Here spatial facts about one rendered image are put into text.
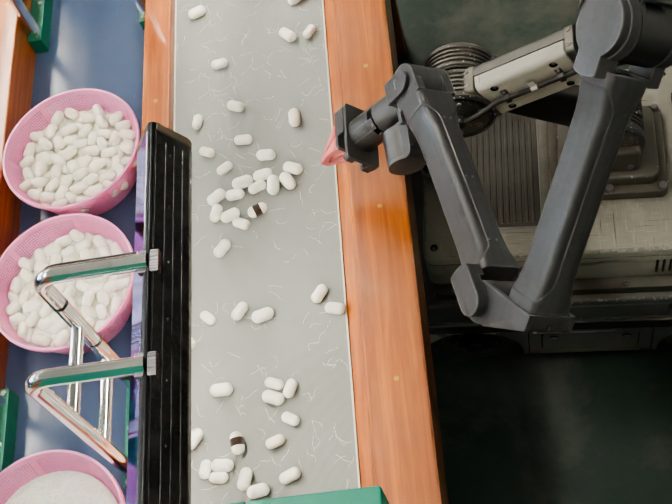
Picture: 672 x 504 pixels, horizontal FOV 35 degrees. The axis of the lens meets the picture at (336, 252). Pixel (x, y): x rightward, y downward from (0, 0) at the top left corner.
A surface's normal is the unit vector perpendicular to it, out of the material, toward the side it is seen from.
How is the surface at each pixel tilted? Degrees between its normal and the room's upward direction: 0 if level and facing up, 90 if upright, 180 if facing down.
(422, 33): 0
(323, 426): 0
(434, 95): 38
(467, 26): 0
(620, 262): 93
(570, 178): 51
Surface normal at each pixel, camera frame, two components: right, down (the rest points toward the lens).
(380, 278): -0.18, -0.48
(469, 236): -0.85, -0.13
